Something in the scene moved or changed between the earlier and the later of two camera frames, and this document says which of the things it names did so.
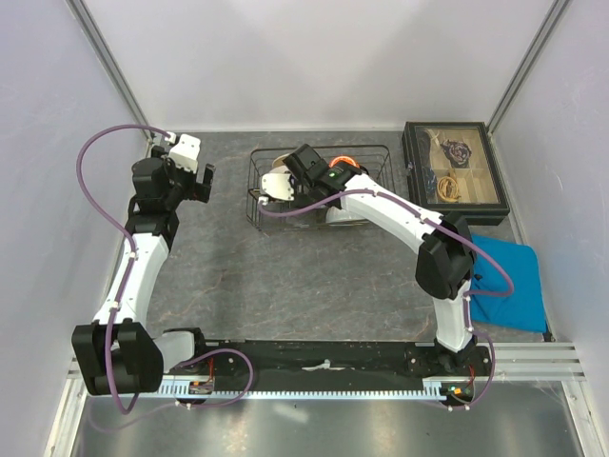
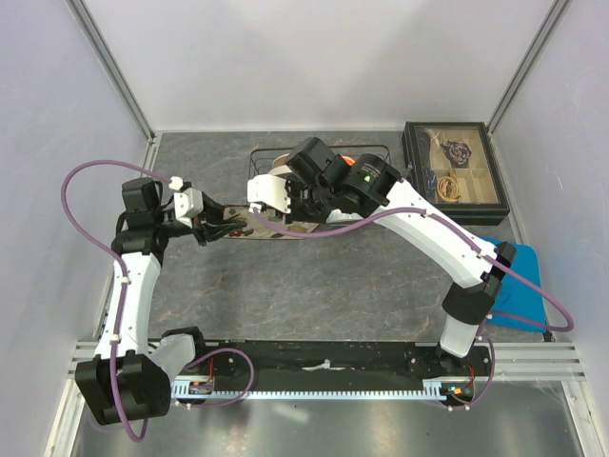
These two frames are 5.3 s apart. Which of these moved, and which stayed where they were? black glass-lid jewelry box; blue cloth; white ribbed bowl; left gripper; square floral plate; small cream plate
Moved: left gripper; square floral plate
Stayed: white ribbed bowl; black glass-lid jewelry box; blue cloth; small cream plate
